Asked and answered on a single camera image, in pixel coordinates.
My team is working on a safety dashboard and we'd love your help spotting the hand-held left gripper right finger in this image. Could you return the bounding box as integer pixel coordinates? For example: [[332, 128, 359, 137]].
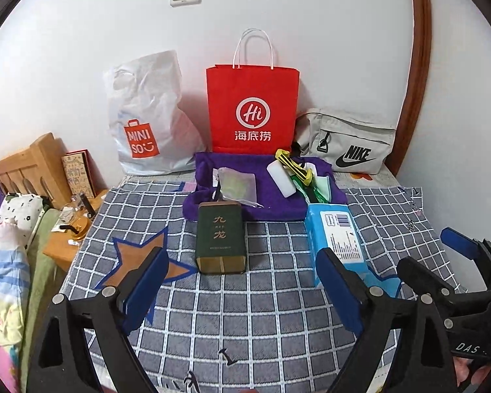
[[315, 248, 467, 393]]

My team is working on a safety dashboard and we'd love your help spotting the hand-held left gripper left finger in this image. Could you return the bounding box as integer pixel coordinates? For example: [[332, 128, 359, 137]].
[[27, 247, 170, 393]]

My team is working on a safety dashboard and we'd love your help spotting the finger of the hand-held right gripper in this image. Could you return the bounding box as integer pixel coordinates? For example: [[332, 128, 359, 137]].
[[396, 256, 491, 317], [440, 226, 491, 284]]

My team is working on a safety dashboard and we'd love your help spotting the white green plastic item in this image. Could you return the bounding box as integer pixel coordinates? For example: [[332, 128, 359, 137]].
[[313, 175, 332, 204]]

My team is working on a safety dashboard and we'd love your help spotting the green plastic packet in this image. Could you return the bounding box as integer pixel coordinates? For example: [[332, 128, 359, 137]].
[[295, 174, 318, 205]]

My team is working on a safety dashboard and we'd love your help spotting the white sponge block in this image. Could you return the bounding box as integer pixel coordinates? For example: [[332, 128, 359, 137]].
[[267, 160, 295, 198]]

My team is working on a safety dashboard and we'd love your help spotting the translucent white mesh pouch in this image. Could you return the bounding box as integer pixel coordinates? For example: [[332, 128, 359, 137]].
[[217, 167, 264, 209]]

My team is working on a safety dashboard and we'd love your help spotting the yellow black striped pouch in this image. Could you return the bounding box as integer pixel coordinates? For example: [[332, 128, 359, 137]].
[[274, 148, 315, 187]]

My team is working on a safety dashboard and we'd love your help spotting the person's right hand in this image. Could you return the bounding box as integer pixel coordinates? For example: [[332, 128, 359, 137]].
[[454, 356, 491, 393]]

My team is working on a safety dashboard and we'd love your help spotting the blue star patch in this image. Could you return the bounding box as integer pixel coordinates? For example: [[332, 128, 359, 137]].
[[366, 266, 402, 295]]

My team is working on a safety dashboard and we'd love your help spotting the blue tissue pack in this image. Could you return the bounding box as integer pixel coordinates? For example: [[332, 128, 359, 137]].
[[304, 202, 371, 287]]

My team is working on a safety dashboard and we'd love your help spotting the wooden nightstand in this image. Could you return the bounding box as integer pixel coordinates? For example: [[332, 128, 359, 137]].
[[43, 190, 109, 273]]

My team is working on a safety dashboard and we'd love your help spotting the dark green tin box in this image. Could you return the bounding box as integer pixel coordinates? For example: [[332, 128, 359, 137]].
[[193, 202, 247, 275]]

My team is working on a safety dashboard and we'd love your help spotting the grey checked blanket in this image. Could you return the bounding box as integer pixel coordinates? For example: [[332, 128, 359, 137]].
[[61, 180, 463, 393]]

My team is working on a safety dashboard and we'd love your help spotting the clear glass item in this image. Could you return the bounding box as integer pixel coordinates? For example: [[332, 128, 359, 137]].
[[59, 192, 95, 224]]

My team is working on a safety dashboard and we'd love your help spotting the green bed sheet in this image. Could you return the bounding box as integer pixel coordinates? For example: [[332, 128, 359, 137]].
[[18, 207, 66, 361]]

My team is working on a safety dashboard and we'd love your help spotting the purple towel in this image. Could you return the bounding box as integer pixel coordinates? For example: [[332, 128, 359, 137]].
[[183, 151, 348, 222]]

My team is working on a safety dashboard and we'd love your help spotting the patterned book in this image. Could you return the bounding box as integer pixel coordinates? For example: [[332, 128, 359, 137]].
[[61, 149, 97, 199]]

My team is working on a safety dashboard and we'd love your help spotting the pastel printed quilt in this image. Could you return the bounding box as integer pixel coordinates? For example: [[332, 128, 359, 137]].
[[0, 221, 33, 393]]

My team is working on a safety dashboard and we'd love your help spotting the grey waist bag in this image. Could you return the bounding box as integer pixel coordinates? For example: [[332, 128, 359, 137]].
[[297, 108, 397, 175]]

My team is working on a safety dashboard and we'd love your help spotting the white dotted pillow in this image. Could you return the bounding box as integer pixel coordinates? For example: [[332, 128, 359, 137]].
[[0, 192, 52, 236]]

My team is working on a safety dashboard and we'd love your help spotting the white plastic shopping bag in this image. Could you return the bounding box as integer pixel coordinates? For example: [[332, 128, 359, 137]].
[[103, 50, 205, 176]]

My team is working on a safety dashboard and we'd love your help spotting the light wooden headboard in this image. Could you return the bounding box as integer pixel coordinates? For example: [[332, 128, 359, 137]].
[[0, 132, 72, 197]]

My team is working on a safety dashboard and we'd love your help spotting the red paper bag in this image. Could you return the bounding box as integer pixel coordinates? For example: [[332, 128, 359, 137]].
[[206, 28, 301, 155]]

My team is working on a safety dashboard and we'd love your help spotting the brown wooden door frame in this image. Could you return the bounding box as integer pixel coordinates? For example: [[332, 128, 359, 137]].
[[393, 0, 432, 177]]

